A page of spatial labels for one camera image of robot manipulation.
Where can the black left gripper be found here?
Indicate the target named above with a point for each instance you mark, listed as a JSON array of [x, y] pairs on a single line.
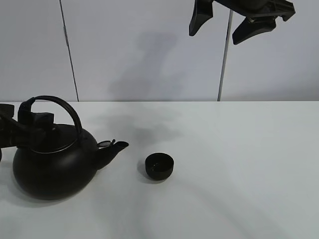
[[31, 137]]

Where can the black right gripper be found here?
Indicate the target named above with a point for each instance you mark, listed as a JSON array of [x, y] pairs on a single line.
[[203, 11]]

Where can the black round teapot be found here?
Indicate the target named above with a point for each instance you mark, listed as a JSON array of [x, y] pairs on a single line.
[[66, 161]]

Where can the small black teacup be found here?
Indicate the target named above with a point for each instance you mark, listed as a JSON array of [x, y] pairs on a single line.
[[159, 166]]

